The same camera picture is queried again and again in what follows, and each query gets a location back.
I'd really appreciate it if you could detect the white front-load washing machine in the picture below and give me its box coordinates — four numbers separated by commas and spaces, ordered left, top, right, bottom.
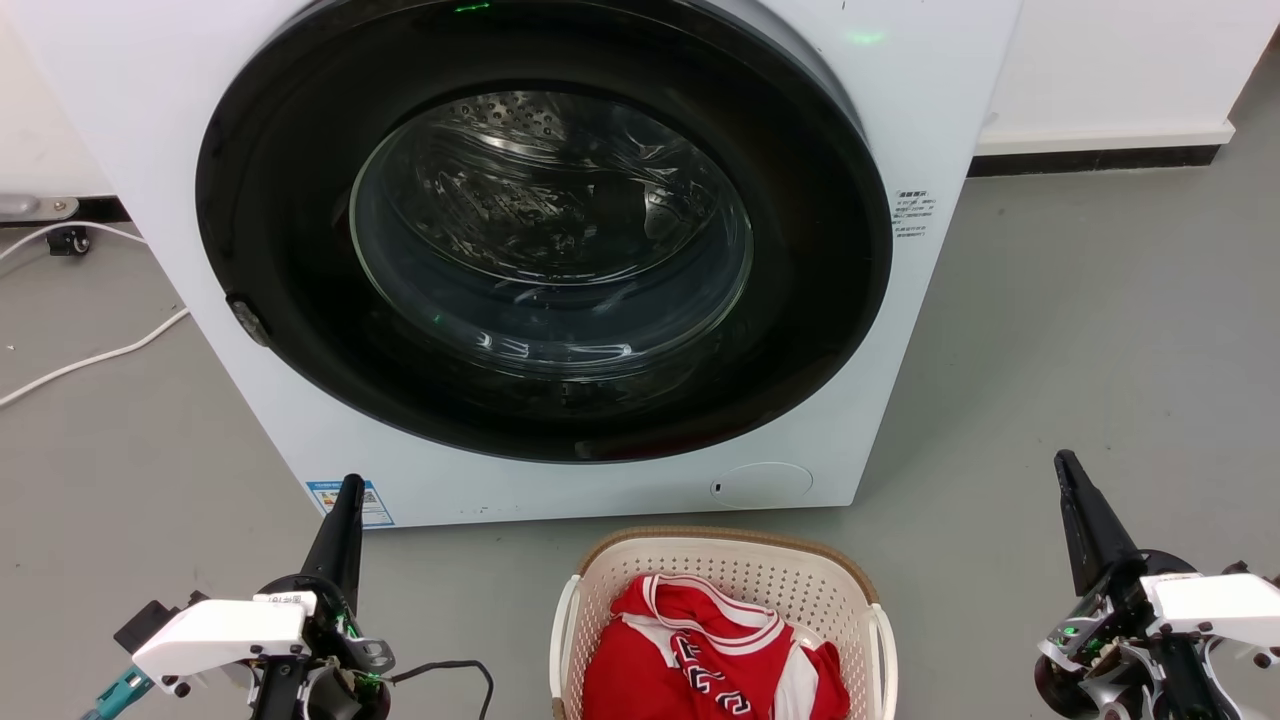
3, 0, 1025, 529

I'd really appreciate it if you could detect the red and white jersey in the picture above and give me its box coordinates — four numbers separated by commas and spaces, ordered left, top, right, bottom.
581, 573, 852, 720

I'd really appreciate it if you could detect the small black text sticker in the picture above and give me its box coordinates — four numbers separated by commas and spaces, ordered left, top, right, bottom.
891, 188, 937, 239

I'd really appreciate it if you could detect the round white filter cover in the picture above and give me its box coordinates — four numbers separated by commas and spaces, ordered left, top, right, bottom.
709, 461, 814, 509

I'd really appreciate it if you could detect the white power cable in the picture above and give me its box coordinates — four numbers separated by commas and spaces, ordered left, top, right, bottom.
0, 220, 191, 409

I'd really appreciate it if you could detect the right gripper black round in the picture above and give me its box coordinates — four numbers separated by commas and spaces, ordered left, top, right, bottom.
1034, 450, 1216, 720

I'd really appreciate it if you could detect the blue energy label sticker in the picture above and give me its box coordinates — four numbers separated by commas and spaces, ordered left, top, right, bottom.
306, 479, 396, 529

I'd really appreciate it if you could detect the left gripper black round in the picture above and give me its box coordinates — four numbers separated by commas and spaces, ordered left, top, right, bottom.
255, 476, 397, 720

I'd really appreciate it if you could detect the round black washing machine door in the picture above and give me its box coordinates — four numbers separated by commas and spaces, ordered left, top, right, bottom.
195, 0, 894, 465

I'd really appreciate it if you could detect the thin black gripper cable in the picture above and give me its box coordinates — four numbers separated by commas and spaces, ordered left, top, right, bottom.
386, 659, 495, 720

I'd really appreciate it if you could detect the teal cable connector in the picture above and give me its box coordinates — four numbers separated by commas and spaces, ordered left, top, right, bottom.
82, 666, 155, 720

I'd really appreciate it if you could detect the cream perforated plastic laundry basket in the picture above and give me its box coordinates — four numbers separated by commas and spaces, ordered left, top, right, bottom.
548, 526, 899, 720

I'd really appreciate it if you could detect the grey metal floor bracket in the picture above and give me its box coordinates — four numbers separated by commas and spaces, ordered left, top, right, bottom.
0, 194, 80, 223

